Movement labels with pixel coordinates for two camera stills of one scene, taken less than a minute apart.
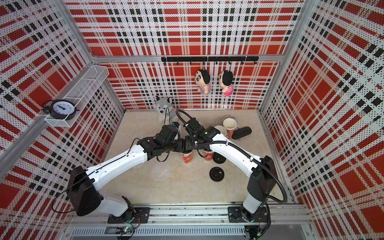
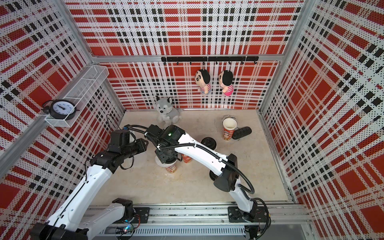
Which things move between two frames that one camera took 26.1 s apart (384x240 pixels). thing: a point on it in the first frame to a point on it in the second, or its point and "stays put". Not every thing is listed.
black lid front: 216,174 stays put
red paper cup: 230,124 stays put
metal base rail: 290,221 stays put
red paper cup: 222,129 to 171,169
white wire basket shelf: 82,93 stays put
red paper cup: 187,157 stays put
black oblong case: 241,132 stays put
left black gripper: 180,145 to 140,142
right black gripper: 188,145 to 162,157
